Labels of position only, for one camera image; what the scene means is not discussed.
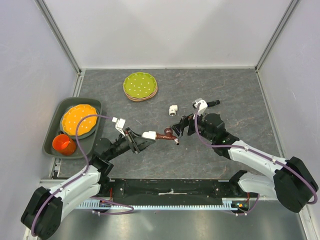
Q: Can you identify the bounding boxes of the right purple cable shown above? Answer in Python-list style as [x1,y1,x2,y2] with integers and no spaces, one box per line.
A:
[194,104,319,217]

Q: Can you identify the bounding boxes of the black cylindrical pipe piece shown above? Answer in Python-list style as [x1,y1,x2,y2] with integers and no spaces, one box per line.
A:
[207,100,221,108]

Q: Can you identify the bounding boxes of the orange plastic cup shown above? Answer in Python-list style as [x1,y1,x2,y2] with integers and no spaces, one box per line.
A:
[52,134,77,156]

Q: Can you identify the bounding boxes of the green dotted plate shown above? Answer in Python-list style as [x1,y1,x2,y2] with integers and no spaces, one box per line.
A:
[122,72,158,99]

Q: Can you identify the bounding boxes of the second white elbow fitting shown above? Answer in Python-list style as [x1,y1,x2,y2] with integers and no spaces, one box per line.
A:
[168,104,178,117]

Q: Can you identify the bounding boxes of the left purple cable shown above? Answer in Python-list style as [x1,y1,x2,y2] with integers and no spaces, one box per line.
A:
[31,114,136,237]

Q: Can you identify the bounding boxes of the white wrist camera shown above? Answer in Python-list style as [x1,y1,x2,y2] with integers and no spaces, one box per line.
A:
[111,117,126,137]
[192,98,208,116]

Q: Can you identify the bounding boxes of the orange dotted plate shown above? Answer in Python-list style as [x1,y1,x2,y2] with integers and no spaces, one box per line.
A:
[60,104,98,137]

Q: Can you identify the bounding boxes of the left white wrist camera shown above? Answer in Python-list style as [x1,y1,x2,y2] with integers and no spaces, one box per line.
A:
[111,117,126,137]

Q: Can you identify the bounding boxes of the brown wooden plate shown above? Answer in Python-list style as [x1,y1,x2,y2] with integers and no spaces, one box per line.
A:
[126,88,159,103]

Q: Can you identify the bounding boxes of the pink plate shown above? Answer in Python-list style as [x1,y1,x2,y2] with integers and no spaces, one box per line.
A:
[124,86,159,101]

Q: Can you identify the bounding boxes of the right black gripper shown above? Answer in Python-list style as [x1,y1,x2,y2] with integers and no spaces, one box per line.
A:
[170,108,215,143]

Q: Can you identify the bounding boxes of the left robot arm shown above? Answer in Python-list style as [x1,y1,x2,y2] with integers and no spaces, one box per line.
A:
[20,128,157,240]

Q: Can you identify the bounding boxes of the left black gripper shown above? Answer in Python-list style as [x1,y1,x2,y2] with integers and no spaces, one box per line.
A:
[106,127,156,161]

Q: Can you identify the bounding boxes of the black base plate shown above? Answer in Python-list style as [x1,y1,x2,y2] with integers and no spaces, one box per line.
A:
[95,178,258,207]

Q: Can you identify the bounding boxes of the purple cable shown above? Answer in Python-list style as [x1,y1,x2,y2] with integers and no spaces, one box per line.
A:
[31,114,136,237]
[194,104,319,217]

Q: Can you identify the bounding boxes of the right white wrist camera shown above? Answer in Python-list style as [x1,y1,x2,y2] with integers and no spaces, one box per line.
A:
[192,98,208,116]

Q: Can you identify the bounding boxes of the white elbow pipe fitting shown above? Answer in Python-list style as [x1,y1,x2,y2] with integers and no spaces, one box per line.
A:
[141,131,157,140]

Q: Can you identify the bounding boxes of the dark green tray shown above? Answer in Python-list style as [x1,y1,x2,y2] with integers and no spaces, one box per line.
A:
[42,97,103,160]

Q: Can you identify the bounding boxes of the dark green plate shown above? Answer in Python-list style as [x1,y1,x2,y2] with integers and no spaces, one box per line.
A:
[59,124,98,140]

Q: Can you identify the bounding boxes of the slotted cable duct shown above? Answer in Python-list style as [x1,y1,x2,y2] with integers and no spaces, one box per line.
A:
[76,199,249,211]

